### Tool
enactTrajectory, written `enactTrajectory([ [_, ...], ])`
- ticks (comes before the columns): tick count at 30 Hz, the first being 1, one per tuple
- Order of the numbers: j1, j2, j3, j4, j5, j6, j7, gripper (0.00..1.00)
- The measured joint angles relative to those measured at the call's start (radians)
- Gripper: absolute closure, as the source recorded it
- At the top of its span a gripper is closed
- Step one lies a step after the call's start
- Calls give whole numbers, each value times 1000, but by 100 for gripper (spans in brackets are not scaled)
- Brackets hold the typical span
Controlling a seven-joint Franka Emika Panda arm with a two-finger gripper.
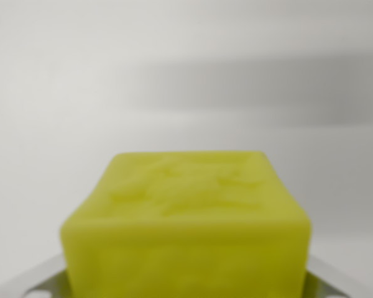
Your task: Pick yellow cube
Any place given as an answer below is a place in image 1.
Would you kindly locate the black grey gripper right finger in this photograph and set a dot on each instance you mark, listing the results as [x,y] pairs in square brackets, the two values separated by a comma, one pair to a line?
[326,281]

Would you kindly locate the black grey gripper left finger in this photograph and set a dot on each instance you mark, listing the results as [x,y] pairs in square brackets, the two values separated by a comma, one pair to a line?
[34,284]

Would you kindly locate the yellow soft toy cube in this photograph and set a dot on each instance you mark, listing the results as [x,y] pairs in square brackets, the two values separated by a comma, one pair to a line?
[186,236]

